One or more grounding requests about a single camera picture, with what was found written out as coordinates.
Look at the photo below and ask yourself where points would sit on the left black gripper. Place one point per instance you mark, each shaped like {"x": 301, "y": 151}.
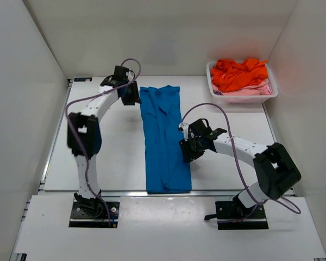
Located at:
{"x": 132, "y": 95}

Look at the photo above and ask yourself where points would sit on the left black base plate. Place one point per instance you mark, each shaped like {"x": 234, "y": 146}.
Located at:
{"x": 81, "y": 219}

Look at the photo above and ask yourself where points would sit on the white plastic basket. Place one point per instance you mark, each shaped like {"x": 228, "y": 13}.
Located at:
{"x": 222, "y": 99}

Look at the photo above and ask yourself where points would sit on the pink t shirt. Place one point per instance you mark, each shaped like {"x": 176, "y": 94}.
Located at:
{"x": 251, "y": 90}

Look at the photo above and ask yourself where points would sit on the blue t shirt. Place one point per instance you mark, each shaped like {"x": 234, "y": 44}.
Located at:
{"x": 166, "y": 173}

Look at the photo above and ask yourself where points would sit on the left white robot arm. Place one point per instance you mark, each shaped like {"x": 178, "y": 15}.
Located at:
{"x": 84, "y": 134}

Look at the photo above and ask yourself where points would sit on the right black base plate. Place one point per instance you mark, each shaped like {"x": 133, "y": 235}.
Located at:
{"x": 228, "y": 214}

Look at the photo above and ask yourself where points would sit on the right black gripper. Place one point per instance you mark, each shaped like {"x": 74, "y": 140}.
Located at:
{"x": 186, "y": 151}

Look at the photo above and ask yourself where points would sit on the aluminium table rail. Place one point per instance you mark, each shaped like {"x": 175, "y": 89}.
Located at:
{"x": 141, "y": 193}

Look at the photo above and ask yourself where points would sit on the orange t shirt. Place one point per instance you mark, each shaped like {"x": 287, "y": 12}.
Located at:
{"x": 229, "y": 76}

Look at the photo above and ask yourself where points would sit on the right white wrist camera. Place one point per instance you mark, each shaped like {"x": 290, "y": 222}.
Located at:
{"x": 184, "y": 128}

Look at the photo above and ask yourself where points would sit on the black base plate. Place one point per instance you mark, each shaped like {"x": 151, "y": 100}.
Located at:
{"x": 228, "y": 214}
{"x": 81, "y": 219}

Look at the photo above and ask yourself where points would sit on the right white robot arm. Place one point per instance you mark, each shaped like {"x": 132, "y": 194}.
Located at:
{"x": 275, "y": 170}

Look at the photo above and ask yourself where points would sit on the black label sticker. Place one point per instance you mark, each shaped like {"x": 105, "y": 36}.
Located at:
{"x": 82, "y": 79}

